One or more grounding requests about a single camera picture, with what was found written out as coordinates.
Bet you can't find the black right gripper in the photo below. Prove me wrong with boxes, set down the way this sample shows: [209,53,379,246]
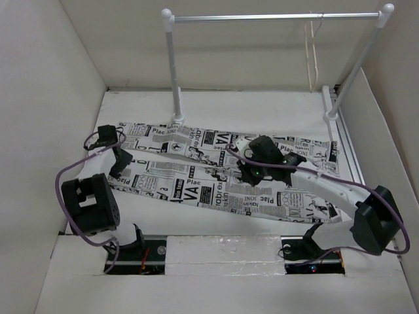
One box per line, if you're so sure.
[237,150,270,186]

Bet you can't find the newspaper print trousers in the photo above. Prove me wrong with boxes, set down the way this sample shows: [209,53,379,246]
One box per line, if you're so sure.
[108,122,342,224]

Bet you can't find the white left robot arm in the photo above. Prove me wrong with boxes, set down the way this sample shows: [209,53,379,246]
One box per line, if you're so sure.
[54,125,133,251]

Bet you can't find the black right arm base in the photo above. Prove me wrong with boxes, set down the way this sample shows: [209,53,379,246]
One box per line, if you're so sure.
[278,224,345,275]

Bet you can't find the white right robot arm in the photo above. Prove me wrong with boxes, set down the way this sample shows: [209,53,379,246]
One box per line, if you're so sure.
[226,135,410,262]

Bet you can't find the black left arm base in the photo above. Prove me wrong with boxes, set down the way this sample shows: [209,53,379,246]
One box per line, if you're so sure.
[107,236,167,275]

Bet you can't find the beige clothes hanger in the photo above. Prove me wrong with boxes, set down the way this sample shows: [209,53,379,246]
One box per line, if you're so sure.
[303,12,324,93]

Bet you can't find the white metal clothes rack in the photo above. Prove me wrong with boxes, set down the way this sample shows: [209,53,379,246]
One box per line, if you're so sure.
[161,1,386,122]

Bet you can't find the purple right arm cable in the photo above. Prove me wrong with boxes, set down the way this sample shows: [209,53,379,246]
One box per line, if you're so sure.
[225,142,411,256]

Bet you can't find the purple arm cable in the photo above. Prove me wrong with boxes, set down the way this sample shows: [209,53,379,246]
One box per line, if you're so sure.
[225,142,411,256]
[54,131,127,272]

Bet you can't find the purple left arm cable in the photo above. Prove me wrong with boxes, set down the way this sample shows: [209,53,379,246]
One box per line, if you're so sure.
[54,131,127,272]

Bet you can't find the aluminium rail right side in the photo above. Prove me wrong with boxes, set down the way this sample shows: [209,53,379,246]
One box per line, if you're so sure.
[335,109,365,184]

